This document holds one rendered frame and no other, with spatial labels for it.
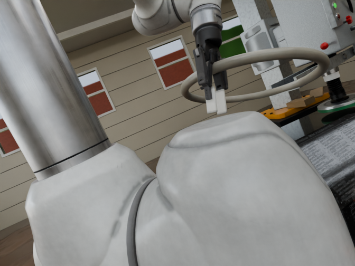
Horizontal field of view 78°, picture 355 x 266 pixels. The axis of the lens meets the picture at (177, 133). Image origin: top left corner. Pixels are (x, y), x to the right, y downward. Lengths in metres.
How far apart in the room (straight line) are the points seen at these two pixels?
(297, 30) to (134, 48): 6.50
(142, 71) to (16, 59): 7.07
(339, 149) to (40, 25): 1.14
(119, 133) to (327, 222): 7.00
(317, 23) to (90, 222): 1.25
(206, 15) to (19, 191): 7.72
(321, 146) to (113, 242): 1.05
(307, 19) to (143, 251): 1.26
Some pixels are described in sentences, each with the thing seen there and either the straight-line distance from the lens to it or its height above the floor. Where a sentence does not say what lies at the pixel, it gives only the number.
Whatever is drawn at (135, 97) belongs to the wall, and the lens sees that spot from 7.18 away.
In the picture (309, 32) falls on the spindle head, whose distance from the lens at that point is 1.34.
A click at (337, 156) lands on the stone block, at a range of 1.18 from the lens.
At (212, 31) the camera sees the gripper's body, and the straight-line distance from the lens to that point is 0.66.
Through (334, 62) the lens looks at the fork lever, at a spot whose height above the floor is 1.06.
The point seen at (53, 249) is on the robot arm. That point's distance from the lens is 0.31.
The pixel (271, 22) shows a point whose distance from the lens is 2.22.
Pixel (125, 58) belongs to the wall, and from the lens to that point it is 7.44.
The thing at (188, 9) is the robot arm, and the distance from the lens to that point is 0.72.
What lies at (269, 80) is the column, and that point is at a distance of 2.24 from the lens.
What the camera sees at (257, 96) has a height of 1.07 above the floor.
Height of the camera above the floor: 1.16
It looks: 6 degrees down
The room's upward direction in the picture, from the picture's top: 24 degrees counter-clockwise
